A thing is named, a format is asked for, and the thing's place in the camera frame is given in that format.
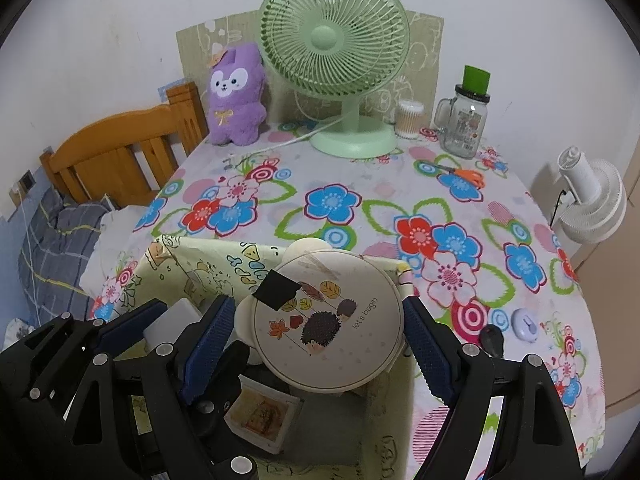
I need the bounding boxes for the white flat box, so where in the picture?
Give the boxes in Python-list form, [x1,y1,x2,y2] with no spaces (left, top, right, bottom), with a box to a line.
[142,297,206,348]

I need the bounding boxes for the orange-handled scissors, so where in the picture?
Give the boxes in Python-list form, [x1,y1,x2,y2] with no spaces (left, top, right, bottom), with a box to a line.
[419,159,485,188]

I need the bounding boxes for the glass jar with green lid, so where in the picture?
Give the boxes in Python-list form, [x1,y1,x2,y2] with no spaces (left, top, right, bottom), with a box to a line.
[434,65,493,160]

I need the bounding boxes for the floral tablecloth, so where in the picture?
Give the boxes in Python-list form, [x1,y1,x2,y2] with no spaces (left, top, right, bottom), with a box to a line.
[87,122,608,480]

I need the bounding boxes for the green desk fan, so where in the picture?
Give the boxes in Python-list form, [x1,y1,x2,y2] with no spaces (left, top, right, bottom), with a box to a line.
[258,0,411,157]

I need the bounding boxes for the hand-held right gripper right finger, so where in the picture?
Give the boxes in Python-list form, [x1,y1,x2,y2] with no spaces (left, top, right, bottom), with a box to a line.
[402,297,586,480]

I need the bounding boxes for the lavender round timer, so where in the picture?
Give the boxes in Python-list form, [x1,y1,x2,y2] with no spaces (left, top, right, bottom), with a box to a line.
[511,308,540,341]

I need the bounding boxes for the clear cotton swab container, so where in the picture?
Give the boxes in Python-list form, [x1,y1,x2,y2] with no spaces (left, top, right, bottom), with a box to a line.
[395,100,425,139]

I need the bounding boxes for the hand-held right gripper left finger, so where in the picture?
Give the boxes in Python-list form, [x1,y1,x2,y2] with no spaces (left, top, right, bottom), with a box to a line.
[65,297,236,480]

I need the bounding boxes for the purple plush toy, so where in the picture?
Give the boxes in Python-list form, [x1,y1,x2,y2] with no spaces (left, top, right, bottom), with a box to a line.
[206,44,268,146]

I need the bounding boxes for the white cloth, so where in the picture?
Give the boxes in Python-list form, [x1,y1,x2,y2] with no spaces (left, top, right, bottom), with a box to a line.
[80,205,151,286]

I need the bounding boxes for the black fan cable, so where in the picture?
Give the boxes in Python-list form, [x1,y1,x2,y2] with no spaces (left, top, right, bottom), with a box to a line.
[550,187,568,226]

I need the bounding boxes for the blue paper sheet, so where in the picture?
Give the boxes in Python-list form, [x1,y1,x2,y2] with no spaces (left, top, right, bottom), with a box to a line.
[157,81,185,103]

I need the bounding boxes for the white fan cable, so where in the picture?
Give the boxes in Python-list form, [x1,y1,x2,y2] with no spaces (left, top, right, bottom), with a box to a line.
[227,115,343,161]

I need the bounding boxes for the small black oval object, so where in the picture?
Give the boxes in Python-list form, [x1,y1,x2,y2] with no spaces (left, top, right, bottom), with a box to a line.
[480,325,505,358]

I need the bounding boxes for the beige wooden cabinet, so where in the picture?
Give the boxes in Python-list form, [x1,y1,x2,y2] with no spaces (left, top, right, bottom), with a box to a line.
[570,160,640,411]

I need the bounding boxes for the yellow printed storage box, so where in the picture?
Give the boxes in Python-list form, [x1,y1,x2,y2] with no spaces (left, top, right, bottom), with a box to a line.
[120,232,416,480]

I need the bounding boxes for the cream round hedgehog case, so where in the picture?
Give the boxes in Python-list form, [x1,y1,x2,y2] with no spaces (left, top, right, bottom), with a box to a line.
[235,237,406,393]

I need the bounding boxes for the white standing fan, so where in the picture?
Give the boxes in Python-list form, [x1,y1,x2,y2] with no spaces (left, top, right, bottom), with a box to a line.
[530,146,627,246]

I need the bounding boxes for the wooden bed headboard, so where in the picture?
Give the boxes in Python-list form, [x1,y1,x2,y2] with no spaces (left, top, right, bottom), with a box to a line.
[40,81,210,207]

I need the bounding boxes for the white box with orange picture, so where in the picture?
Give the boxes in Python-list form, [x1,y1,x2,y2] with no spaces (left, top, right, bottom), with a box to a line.
[223,375,303,456]

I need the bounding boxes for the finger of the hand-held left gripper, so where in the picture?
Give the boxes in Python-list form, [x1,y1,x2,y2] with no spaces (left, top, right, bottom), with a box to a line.
[192,342,258,480]
[0,300,167,480]

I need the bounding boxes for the grey plaid blanket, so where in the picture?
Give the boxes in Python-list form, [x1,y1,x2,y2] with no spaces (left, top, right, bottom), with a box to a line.
[17,187,108,321]

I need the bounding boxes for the beige printed wall sheet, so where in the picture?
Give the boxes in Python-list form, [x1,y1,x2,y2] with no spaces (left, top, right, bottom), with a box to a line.
[175,9,445,141]

